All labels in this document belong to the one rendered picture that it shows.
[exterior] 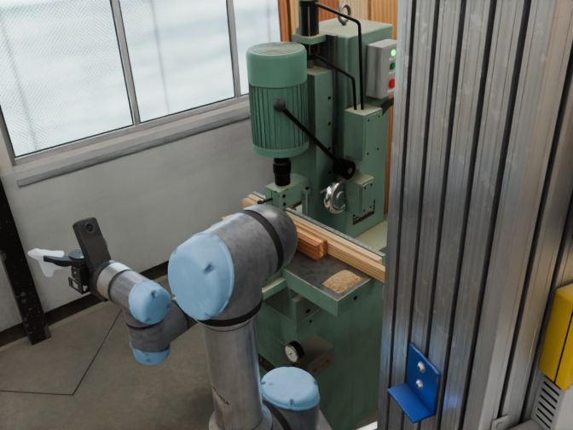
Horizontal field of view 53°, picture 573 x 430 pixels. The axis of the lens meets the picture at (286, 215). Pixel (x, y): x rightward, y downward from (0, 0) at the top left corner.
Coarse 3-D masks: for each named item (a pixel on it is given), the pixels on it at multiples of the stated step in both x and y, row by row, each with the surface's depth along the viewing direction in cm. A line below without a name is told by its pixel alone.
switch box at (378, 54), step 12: (372, 48) 173; (384, 48) 171; (372, 60) 174; (384, 60) 172; (372, 72) 176; (384, 72) 174; (372, 84) 178; (384, 84) 176; (372, 96) 180; (384, 96) 179
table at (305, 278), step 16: (304, 256) 179; (288, 272) 172; (304, 272) 171; (320, 272) 171; (336, 272) 171; (352, 272) 170; (272, 288) 171; (304, 288) 169; (320, 288) 164; (352, 288) 163; (368, 288) 168; (320, 304) 166; (336, 304) 160; (352, 304) 165
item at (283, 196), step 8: (296, 176) 190; (272, 184) 185; (296, 184) 185; (304, 184) 188; (272, 192) 183; (280, 192) 181; (288, 192) 184; (296, 192) 186; (272, 200) 185; (280, 200) 182; (288, 200) 185; (296, 200) 188; (280, 208) 184
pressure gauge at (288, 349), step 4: (292, 340) 177; (288, 344) 176; (292, 344) 175; (296, 344) 175; (284, 348) 177; (288, 348) 176; (292, 348) 174; (296, 348) 174; (300, 348) 174; (288, 352) 177; (292, 352) 175; (296, 352) 173; (300, 352) 174; (288, 356) 178; (292, 356) 176; (296, 356) 174; (300, 356) 174; (292, 360) 177; (296, 360) 175
